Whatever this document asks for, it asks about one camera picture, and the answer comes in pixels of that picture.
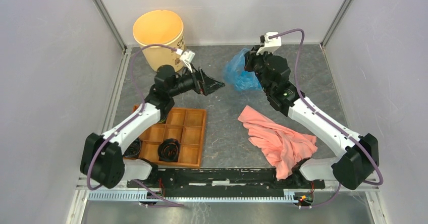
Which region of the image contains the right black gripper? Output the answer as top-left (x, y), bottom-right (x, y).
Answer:
top-left (244, 44), bottom-right (274, 93)

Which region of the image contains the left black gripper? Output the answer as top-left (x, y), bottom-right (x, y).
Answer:
top-left (168, 63), bottom-right (224, 97)

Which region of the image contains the blue plastic trash bag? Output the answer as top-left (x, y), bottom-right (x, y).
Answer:
top-left (223, 48), bottom-right (262, 91)

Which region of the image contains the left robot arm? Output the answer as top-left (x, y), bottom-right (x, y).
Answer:
top-left (80, 65), bottom-right (225, 190)

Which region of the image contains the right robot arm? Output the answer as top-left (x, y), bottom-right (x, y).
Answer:
top-left (244, 45), bottom-right (379, 190)

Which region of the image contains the yellow plastic trash bin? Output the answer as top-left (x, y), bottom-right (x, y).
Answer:
top-left (133, 10), bottom-right (186, 72)

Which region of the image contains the wooden compartment tray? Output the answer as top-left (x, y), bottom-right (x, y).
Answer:
top-left (138, 107), bottom-right (206, 168)

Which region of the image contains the black coiled roll bottom centre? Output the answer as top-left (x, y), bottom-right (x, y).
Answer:
top-left (157, 138), bottom-right (180, 162)

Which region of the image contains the black coiled roll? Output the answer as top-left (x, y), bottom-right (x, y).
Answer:
top-left (157, 138), bottom-right (180, 162)
top-left (123, 138), bottom-right (142, 158)

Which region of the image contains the pink cloth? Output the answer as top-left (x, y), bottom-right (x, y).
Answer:
top-left (238, 105), bottom-right (318, 180)

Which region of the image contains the black coiled roll bottom left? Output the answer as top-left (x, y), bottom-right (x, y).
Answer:
top-left (123, 138), bottom-right (142, 158)

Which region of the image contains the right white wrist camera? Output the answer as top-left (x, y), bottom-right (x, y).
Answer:
top-left (256, 32), bottom-right (282, 55)

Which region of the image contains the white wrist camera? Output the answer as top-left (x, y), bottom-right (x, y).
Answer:
top-left (176, 48), bottom-right (195, 73)
top-left (256, 32), bottom-right (282, 55)

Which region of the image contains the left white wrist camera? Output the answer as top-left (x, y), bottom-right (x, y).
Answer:
top-left (176, 48), bottom-right (195, 73)

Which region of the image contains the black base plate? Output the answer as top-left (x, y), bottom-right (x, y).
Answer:
top-left (142, 168), bottom-right (326, 198)

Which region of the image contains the slotted cable duct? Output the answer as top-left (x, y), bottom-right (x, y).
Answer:
top-left (87, 191), bottom-right (296, 203)

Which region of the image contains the aluminium frame rail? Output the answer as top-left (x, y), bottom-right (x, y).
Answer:
top-left (77, 168), bottom-right (379, 192)

